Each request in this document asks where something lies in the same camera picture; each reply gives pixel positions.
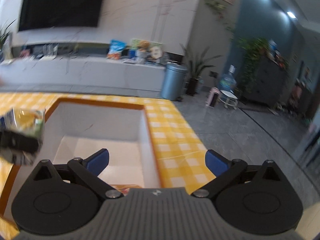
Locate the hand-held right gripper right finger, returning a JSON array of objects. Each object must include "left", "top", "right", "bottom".
[{"left": 191, "top": 149, "right": 285, "bottom": 198}]

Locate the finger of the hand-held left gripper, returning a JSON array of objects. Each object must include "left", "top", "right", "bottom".
[{"left": 0, "top": 129, "right": 43, "bottom": 153}]

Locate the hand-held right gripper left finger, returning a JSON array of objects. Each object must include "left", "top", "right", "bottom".
[{"left": 32, "top": 148, "right": 124, "bottom": 199}]

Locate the white blue cartoon snack packet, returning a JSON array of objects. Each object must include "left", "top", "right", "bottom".
[{"left": 0, "top": 107, "right": 46, "bottom": 166}]

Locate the orange cardboard box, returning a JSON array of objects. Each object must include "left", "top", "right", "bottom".
[{"left": 0, "top": 95, "right": 162, "bottom": 233}]

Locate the yellow checkered tablecloth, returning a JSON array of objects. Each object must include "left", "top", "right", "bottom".
[{"left": 0, "top": 92, "right": 217, "bottom": 240}]

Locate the pink heater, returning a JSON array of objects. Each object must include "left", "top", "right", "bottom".
[{"left": 206, "top": 87, "right": 220, "bottom": 108}]

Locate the white round stool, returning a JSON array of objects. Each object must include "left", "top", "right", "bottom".
[{"left": 220, "top": 90, "right": 239, "bottom": 110}]

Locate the potted long leaf plant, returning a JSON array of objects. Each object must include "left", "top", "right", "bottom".
[{"left": 180, "top": 44, "right": 223, "bottom": 97}]

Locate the blue water jug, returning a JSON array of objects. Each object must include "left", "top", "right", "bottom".
[{"left": 219, "top": 65, "right": 237, "bottom": 93}]

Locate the white marble television cabinet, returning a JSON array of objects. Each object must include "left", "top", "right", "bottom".
[{"left": 0, "top": 39, "right": 167, "bottom": 98}]

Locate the grey blue trash can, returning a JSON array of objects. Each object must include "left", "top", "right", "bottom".
[{"left": 161, "top": 63, "right": 188, "bottom": 101}]

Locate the dark grey cabinet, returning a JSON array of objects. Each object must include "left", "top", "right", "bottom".
[{"left": 240, "top": 55, "right": 288, "bottom": 105}]

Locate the blue white vase with plant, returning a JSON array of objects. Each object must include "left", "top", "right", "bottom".
[{"left": 0, "top": 20, "right": 16, "bottom": 63}]

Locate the blue snack bag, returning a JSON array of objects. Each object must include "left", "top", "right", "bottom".
[{"left": 107, "top": 39, "right": 127, "bottom": 60}]

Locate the trailing pothos plant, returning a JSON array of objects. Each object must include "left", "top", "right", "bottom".
[{"left": 237, "top": 37, "right": 269, "bottom": 93}]

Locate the green printed poster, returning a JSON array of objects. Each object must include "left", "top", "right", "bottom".
[{"left": 130, "top": 38, "right": 163, "bottom": 55}]

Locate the trailing green vine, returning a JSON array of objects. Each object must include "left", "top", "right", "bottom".
[{"left": 205, "top": 0, "right": 237, "bottom": 40}]

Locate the black wall television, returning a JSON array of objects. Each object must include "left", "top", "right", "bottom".
[{"left": 17, "top": 0, "right": 108, "bottom": 32}]

